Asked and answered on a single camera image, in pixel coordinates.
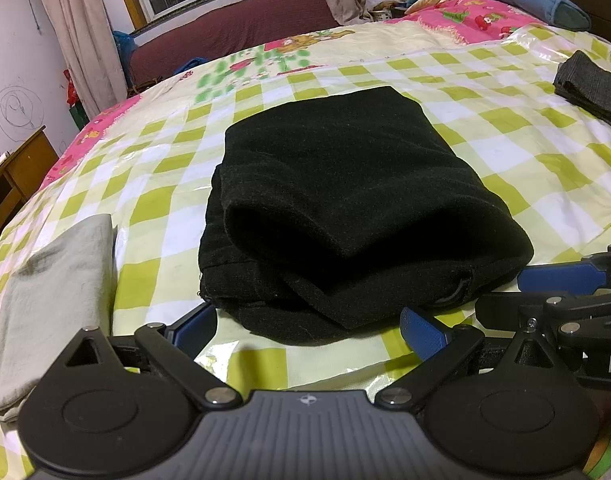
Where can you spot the wooden desk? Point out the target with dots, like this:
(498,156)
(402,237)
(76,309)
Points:
(27,160)

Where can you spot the red bag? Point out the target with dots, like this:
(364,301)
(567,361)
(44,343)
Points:
(71,87)

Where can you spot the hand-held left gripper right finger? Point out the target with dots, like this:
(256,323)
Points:
(425,332)

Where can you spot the blue plastic bag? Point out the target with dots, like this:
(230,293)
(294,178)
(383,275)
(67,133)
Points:
(124,47)

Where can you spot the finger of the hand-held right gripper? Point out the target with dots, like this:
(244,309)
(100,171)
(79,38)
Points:
(510,307)
(560,276)

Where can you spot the dark grey folded garment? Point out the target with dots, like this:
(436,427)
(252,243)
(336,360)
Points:
(593,85)

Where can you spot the light grey folded garment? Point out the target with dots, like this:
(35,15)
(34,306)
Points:
(50,300)

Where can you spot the pink cream cartoon blanket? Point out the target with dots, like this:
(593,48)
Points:
(335,50)

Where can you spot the green checked bed sheet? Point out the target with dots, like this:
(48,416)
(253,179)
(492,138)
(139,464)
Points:
(150,185)

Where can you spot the blue plastic container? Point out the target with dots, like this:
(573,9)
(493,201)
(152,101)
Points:
(191,64)

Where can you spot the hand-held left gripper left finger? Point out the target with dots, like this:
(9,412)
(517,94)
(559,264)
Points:
(195,330)

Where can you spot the maroon window bench cushion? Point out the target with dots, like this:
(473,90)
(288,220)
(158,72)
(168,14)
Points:
(235,30)

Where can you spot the black pants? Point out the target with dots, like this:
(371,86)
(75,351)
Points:
(345,185)

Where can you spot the blue pillow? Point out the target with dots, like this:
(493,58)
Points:
(525,0)

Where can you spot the pile of assorted items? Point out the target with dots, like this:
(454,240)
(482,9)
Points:
(385,7)

